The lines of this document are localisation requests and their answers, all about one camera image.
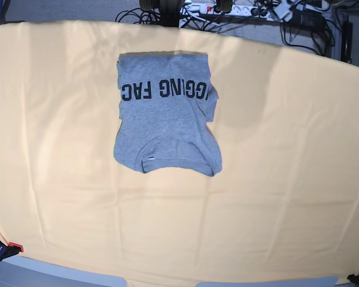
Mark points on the white power strip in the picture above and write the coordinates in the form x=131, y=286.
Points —
x=210, y=11

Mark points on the black power adapter box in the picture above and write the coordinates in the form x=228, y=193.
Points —
x=308, y=20

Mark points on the grey t-shirt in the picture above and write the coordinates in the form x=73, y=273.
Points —
x=166, y=102

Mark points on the blue red clamp left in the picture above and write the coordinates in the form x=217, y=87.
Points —
x=9, y=250

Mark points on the yellow table cloth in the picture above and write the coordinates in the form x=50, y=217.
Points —
x=284, y=206

